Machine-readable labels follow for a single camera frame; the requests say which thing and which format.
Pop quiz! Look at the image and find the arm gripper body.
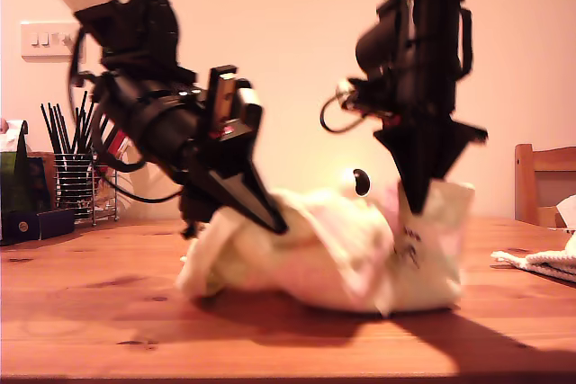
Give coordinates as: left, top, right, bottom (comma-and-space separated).
147, 63, 266, 240
381, 76, 456, 128

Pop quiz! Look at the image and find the white pink-striped tea towel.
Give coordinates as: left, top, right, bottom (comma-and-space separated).
175, 179, 477, 317

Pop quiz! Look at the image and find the cream terry tea towel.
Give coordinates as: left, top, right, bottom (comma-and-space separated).
490, 233, 576, 284

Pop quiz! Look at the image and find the wooden chair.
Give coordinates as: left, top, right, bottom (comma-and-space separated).
515, 143, 576, 228

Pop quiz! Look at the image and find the black drinking straw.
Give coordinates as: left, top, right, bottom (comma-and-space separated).
55, 103, 74, 157
71, 91, 89, 155
40, 103, 62, 157
48, 102, 68, 157

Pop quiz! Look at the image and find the dark box with round logo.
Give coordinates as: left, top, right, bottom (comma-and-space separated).
0, 208, 77, 247

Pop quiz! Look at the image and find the green white paper bag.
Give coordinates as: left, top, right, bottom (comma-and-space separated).
0, 119, 50, 241

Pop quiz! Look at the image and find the white round security camera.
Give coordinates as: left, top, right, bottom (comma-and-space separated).
339, 166, 373, 200

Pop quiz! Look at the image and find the arm grey camera box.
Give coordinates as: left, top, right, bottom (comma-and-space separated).
336, 79, 362, 110
234, 79, 265, 121

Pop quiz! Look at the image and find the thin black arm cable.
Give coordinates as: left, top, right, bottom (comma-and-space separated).
319, 85, 375, 134
66, 26, 91, 111

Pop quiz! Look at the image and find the chrome wire utensil holder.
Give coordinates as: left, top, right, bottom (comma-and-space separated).
53, 149, 121, 227

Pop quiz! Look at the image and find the white light switch plate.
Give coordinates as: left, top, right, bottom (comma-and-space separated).
20, 20, 87, 63

